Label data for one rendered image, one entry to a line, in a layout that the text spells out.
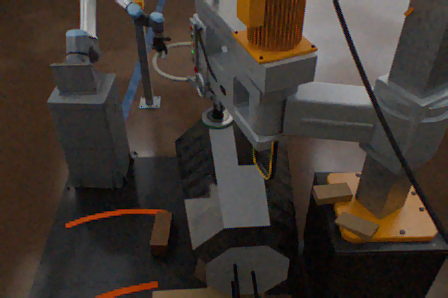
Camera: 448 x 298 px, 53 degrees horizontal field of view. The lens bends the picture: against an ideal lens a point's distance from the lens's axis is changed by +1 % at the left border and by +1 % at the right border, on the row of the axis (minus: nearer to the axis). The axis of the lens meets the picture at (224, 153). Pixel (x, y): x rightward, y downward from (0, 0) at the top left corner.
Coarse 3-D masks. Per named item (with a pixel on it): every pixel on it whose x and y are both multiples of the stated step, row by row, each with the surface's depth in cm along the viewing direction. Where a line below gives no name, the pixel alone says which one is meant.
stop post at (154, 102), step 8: (136, 0) 384; (136, 32) 402; (144, 32) 405; (136, 40) 407; (144, 40) 408; (144, 48) 413; (144, 56) 418; (144, 64) 424; (144, 72) 429; (144, 80) 435; (144, 88) 441; (152, 96) 449; (144, 104) 454; (152, 104) 454
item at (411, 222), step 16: (336, 176) 266; (352, 176) 266; (352, 192) 257; (336, 208) 248; (352, 208) 247; (400, 208) 247; (416, 208) 248; (384, 224) 239; (400, 224) 239; (416, 224) 239; (432, 224) 239; (352, 240) 233; (384, 240) 234; (400, 240) 235; (416, 240) 235
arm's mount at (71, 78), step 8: (56, 64) 302; (64, 64) 302; (72, 64) 303; (80, 64) 303; (88, 64) 303; (56, 72) 306; (64, 72) 306; (72, 72) 307; (80, 72) 307; (88, 72) 308; (96, 72) 320; (56, 80) 310; (64, 80) 310; (72, 80) 311; (80, 80) 311; (88, 80) 312; (96, 80) 319; (64, 88) 315; (72, 88) 315; (80, 88) 315; (88, 88) 316; (96, 88) 319
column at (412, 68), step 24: (432, 0) 169; (408, 24) 182; (432, 24) 173; (408, 48) 186; (432, 48) 177; (408, 72) 190; (432, 72) 181; (384, 168) 223; (360, 192) 246; (384, 192) 230; (408, 192) 241; (384, 216) 242
